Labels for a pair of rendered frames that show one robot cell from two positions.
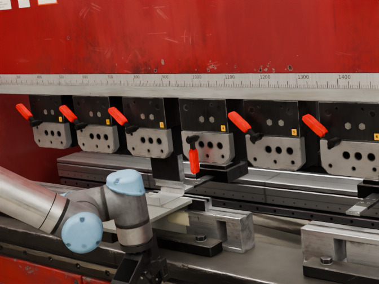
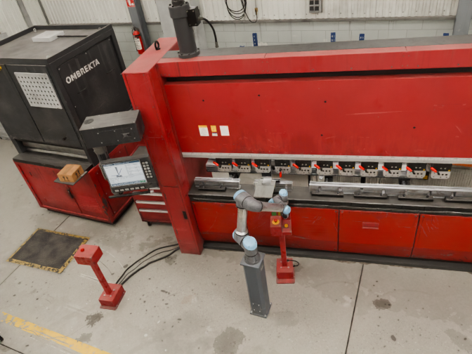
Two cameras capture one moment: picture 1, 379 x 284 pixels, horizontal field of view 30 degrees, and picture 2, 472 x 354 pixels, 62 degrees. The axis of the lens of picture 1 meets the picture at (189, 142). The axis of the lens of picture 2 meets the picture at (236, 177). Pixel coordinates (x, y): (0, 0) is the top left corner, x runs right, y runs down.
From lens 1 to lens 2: 2.57 m
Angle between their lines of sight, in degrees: 31
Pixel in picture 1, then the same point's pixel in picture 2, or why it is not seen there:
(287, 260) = (304, 191)
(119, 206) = (284, 199)
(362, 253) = (325, 188)
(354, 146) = (325, 169)
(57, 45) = (228, 146)
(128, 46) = (257, 147)
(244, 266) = (296, 195)
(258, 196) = not seen: hidden behind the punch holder
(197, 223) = (277, 186)
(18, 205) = (277, 209)
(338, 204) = not seen: hidden behind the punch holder
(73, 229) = (286, 210)
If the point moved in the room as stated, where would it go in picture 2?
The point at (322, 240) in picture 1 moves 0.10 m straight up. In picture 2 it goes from (315, 187) to (315, 179)
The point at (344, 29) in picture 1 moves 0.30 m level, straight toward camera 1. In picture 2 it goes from (324, 147) to (338, 164)
